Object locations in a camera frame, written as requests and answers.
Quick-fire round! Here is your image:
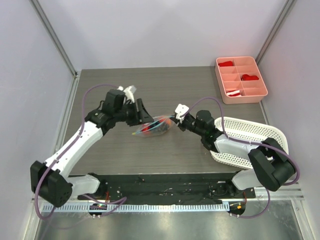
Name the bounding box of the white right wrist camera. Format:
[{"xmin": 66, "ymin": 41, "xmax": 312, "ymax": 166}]
[{"xmin": 174, "ymin": 103, "xmax": 190, "ymax": 123}]

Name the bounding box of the red white cloth front compartment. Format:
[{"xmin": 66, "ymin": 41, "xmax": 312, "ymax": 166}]
[{"xmin": 226, "ymin": 89, "xmax": 241, "ymax": 97}]

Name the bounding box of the pink divided organizer tray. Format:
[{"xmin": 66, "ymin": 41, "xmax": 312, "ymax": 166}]
[{"xmin": 215, "ymin": 56, "xmax": 268, "ymax": 105}]

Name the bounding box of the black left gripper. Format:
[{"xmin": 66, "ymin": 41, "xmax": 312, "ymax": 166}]
[{"xmin": 114, "ymin": 98, "xmax": 153, "ymax": 126}]

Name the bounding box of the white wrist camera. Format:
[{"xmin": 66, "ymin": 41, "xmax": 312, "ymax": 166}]
[
  {"xmin": 174, "ymin": 103, "xmax": 190, "ymax": 123},
  {"xmin": 117, "ymin": 85, "xmax": 137, "ymax": 103}
]

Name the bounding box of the red cloth in middle compartment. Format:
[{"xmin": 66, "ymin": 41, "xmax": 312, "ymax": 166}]
[{"xmin": 240, "ymin": 74, "xmax": 260, "ymax": 81}]

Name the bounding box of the white slotted cable duct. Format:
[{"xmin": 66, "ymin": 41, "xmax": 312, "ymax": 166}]
[{"xmin": 55, "ymin": 202, "xmax": 230, "ymax": 214}]

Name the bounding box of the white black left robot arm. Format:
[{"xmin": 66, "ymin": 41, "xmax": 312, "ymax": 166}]
[{"xmin": 30, "ymin": 85, "xmax": 154, "ymax": 208}]

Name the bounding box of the red fake pepper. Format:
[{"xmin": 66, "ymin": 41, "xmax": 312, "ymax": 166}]
[{"xmin": 140, "ymin": 124, "xmax": 156, "ymax": 136}]

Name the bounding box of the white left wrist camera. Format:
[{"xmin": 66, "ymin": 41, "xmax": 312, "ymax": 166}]
[{"xmin": 117, "ymin": 85, "xmax": 137, "ymax": 103}]

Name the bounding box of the clear zip top bag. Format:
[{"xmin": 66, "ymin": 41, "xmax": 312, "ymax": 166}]
[{"xmin": 132, "ymin": 115, "xmax": 174, "ymax": 138}]

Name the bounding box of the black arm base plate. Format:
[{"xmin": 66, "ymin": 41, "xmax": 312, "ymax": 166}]
[{"xmin": 91, "ymin": 173, "xmax": 256, "ymax": 206}]

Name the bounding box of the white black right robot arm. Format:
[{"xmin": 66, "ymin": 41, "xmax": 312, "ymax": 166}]
[{"xmin": 174, "ymin": 105, "xmax": 298, "ymax": 198}]

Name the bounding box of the red cloth in compartment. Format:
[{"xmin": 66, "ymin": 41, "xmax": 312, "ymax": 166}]
[
  {"xmin": 240, "ymin": 74, "xmax": 260, "ymax": 81},
  {"xmin": 218, "ymin": 60, "xmax": 234, "ymax": 67}
]

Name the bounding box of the white perforated plastic basket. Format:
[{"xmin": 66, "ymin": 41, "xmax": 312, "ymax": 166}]
[{"xmin": 210, "ymin": 116, "xmax": 289, "ymax": 170}]

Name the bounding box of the dark fake grape bunch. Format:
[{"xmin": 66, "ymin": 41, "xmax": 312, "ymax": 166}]
[{"xmin": 157, "ymin": 124, "xmax": 170, "ymax": 134}]

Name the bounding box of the red cloth in back compartment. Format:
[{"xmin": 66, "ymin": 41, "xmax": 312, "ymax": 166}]
[{"xmin": 218, "ymin": 60, "xmax": 234, "ymax": 67}]

